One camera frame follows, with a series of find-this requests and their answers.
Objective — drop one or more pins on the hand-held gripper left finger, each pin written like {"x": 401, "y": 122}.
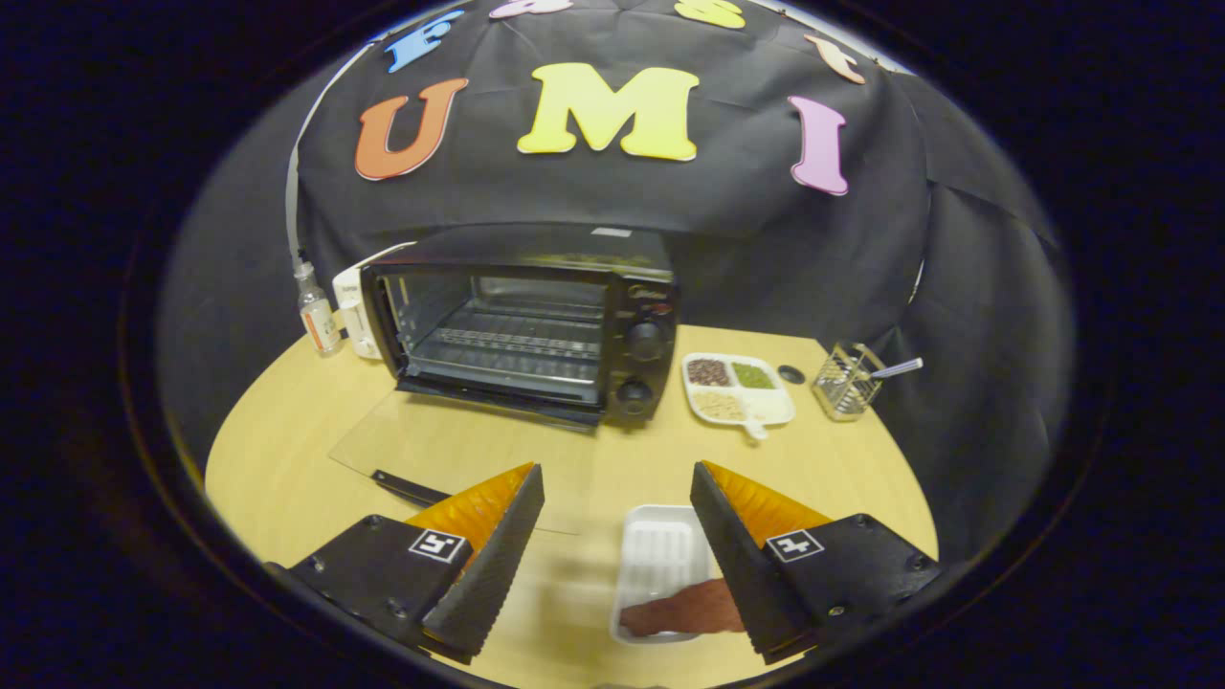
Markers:
{"x": 498, "y": 565}

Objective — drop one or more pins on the silver spoon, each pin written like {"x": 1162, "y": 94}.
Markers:
{"x": 900, "y": 368}

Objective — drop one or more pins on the white slot toaster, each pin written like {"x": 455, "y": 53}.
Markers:
{"x": 349, "y": 306}

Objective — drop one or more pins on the black toaster oven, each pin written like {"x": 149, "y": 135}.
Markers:
{"x": 646, "y": 306}

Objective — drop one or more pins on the small black round disc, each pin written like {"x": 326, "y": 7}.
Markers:
{"x": 791, "y": 374}

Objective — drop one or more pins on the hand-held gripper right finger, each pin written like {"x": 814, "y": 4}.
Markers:
{"x": 742, "y": 565}

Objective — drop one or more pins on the red raw meat steak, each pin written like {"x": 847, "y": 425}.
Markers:
{"x": 689, "y": 608}

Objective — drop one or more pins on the white rectangular tray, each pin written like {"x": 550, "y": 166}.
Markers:
{"x": 660, "y": 550}

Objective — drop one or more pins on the white divided spice dish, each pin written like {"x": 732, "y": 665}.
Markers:
{"x": 766, "y": 407}

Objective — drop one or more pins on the clear bottle orange label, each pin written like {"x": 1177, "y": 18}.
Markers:
{"x": 319, "y": 325}

